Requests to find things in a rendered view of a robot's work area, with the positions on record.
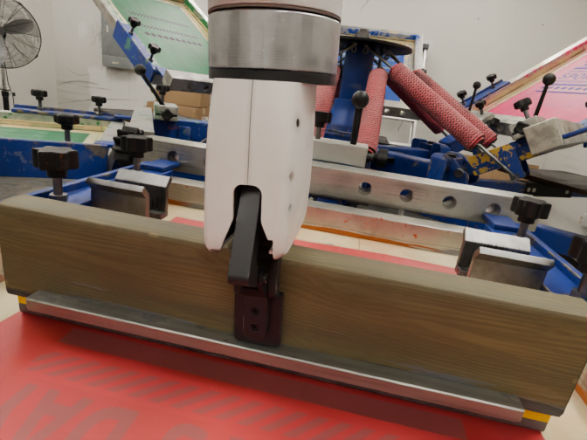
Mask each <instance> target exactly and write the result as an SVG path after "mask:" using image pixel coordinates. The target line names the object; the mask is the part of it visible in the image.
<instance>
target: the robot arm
mask: <svg viewBox="0 0 587 440"><path fill-rule="evenodd" d="M208 15H209V16H208V39H209V68H210V69H209V79H214V81H213V87H212V93H211V104H210V112H209V119H208V130H207V142H206V159H205V183H204V243H205V246H206V248H207V249H208V250H209V251H212V252H217V251H220V250H221V249H222V248H223V247H224V246H225V245H226V244H227V243H228V242H229V241H230V240H231V238H232V237H233V241H232V247H231V257H230V263H229V269H228V274H227V282H228V284H230V285H234V292H235V338H236V340H239V341H243V342H249V343H254V344H260V345H266V346H271V347H277V346H278V345H279V344H280V342H281V335H282V317H283V299H284V293H283V292H279V289H280V267H281V257H283V256H284V255H285V254H287V253H288V251H289V249H290V247H291V246H292V244H294V240H295V238H296V236H297V234H298V232H299V230H300V227H301V225H302V223H303V221H304V218H305V215H306V212H307V202H308V195H309V187H310V179H311V169H312V159H313V145H314V118H315V102H316V86H336V74H337V64H338V53H339V43H340V32H341V25H340V23H341V21H342V0H208ZM259 241H267V242H273V246H272V247H269V246H262V245H259ZM257 259H258V260H265V261H270V265H269V274H268V273H267V271H266V268H265V267H258V266H257Z"/></svg>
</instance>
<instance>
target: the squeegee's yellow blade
mask: <svg viewBox="0 0 587 440"><path fill-rule="evenodd" d="M17 297H18V303H22V304H26V297H21V296H17ZM523 417H525V418H529V419H533V420H537V421H541V422H545V423H548V422H549V419H550V417H551V416H550V415H545V414H542V413H537V412H534V411H529V410H525V412H524V414H523Z"/></svg>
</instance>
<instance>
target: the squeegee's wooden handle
mask: <svg viewBox="0 0 587 440"><path fill-rule="evenodd" d="M232 241H233V237H232V238H231V240H230V241H229V242H228V243H227V244H226V245H225V246H224V247H223V248H222V249H221V250H220V251H217V252H212V251H209V250H208V249H207V248H206V246H205V243H204V228H203V227H197V226H193V225H188V224H183V223H174V222H170V221H165V220H160V219H155V218H151V217H142V216H137V215H132V214H128V213H123V212H118V211H113V210H104V209H100V208H94V207H90V206H86V205H80V204H76V203H67V202H62V201H58V200H52V199H48V198H43V197H38V196H30V195H25V194H22V195H19V196H13V197H11V198H8V199H4V200H2V201H1V202H0V248H1V254H2V260H3V273H4V279H5V286H6V291H7V293H9V294H13V295H17V296H21V297H26V298H27V297H28V296H30V295H32V294H33V293H34V292H36V291H38V290H40V291H45V292H52V293H56V294H60V295H65V296H68V297H73V298H76V299H83V300H88V301H92V302H96V303H100V304H104V305H108V306H115V307H119V308H123V309H128V310H131V311H136V312H139V313H146V314H151V315H155V316H159V317H163V318H167V319H172V320H179V321H182V322H187V323H190V324H195V325H199V326H203V327H210V328H214V329H218V330H222V331H226V332H230V333H235V292H234V285H230V284H228V282H227V274H228V269H229V263H230V257H231V247H232ZM279 292H283V293H284V299H283V317H282V335H281V342H280V343H281V344H286V345H289V346H294V347H301V348H305V349H309V350H313V351H317V352H321V353H325V354H332V355H337V356H341V357H345V358H349V359H353V360H357V361H364V362H368V363H372V364H377V365H380V366H385V367H388V368H395V369H400V370H403V371H408V372H412V373H416V374H421V375H428V376H431V377H436V378H439V379H444V380H448V381H452V382H459V383H463V384H467V385H471V386H475V387H479V388H486V389H491V390H494V391H499V392H503V393H507V394H511V395H518V396H519V398H520V401H521V404H522V406H523V408H524V409H525V410H529V411H534V412H537V413H542V414H545V415H550V416H557V417H560V416H561V415H563V412H564V411H565V409H566V407H567V404H568V403H569V400H570V398H571V396H572V394H573V391H574V389H575V387H576V385H577V382H578V380H579V378H580V376H581V374H582V372H583V370H584V367H585V365H586V363H587V302H586V301H585V300H584V299H581V298H577V297H571V296H567V295H562V294H557V293H553V292H544V291H539V290H535V289H529V288H525V287H520V286H515V285H506V284H502V283H497V282H492V281H487V280H483V279H477V278H469V277H464V276H460V275H455V274H450V273H445V272H436V271H432V270H426V269H422V268H417V267H412V266H408V265H399V264H394V263H390V262H384V261H380V260H375V259H370V258H362V257H357V256H352V255H347V254H342V253H338V252H332V251H324V250H319V249H315V248H310V247H305V246H300V245H296V244H292V246H291V247H290V249H289V251H288V253H287V254H285V255H284V256H283V257H281V267H280V289H279Z"/></svg>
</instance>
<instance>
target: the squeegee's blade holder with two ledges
mask: <svg viewBox="0 0 587 440"><path fill-rule="evenodd" d="M26 307H27V309H28V310H30V311H33V312H37V313H44V314H48V315H52V316H56V317H60V318H64V319H68V320H75V321H78V322H83V323H87V324H90V325H95V326H98V327H105V328H109V329H113V330H117V331H121V332H125V333H131V334H136V335H140V336H143V337H148V338H151V339H156V340H162V341H167V342H170V343H174V344H178V345H182V346H186V347H193V348H196V349H201V350H204V351H209V352H212V353H216V354H223V355H227V356H231V357H235V358H239V359H243V360H247V361H254V362H257V363H262V364H266V365H269V366H274V367H277V368H284V369H288V370H292V371H296V372H300V373H304V374H308V375H315V376H319V377H322V378H327V379H330V380H334V381H339V382H345V383H349V384H353V385H357V386H361V387H365V388H372V389H375V390H380V391H383V392H387V393H392V394H395V395H402V396H406V397H410V398H414V399H418V400H422V401H426V402H433V403H437V404H440V405H445V406H448V407H452V408H456V409H463V410H467V411H471V412H475V413H479V414H482V415H487V416H493V417H498V418H501V419H505V420H509V421H513V422H520V421H521V419H522V417H523V414H524V412H525V409H524V408H523V406H522V404H521V401H520V398H519V396H518V395H511V394H507V393H503V392H499V391H494V390H491V389H486V388H479V387H475V386H471V385H467V384H463V383H459V382H452V381H448V380H444V379H439V378H436V377H431V376H428V375H421V374H416V373H412V372H408V371H403V370H400V369H395V368H388V367H385V366H380V365H377V364H372V363H368V362H364V361H357V360H353V359H349V358H345V357H341V356H337V355H332V354H325V353H321V352H317V351H313V350H309V349H305V348H301V347H294V346H289V345H286V344H281V343H280V344H279V345H278V346H277V347H271V346H266V345H260V344H254V343H249V342H243V341H239V340H236V338H235V333H230V332H226V331H222V330H218V329H214V328H210V327H203V326H199V325H195V324H190V323H187V322H182V321H179V320H172V319H167V318H163V317H159V316H155V315H151V314H146V313H139V312H136V311H131V310H128V309H123V308H119V307H115V306H108V305H104V304H100V303H96V302H92V301H88V300H83V299H76V298H73V297H68V296H65V295H60V294H56V293H52V292H45V291H40V290H38V291H36V292H34V293H33V294H32V295H30V296H28V297H27V298H26Z"/></svg>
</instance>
